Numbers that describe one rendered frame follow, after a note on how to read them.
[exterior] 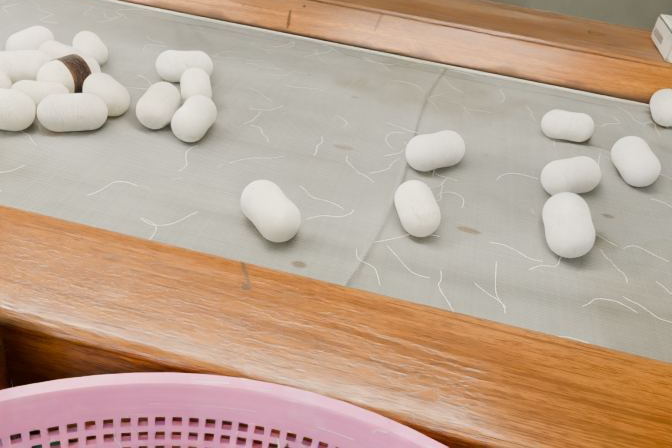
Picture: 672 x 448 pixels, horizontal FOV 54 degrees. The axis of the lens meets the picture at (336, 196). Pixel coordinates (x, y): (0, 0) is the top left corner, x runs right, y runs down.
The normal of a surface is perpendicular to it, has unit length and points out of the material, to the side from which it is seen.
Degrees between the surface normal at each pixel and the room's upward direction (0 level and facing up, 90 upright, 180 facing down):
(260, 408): 75
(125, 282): 0
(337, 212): 0
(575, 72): 45
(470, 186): 0
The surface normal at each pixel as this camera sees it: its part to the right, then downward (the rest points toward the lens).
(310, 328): 0.12, -0.83
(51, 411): 0.36, 0.31
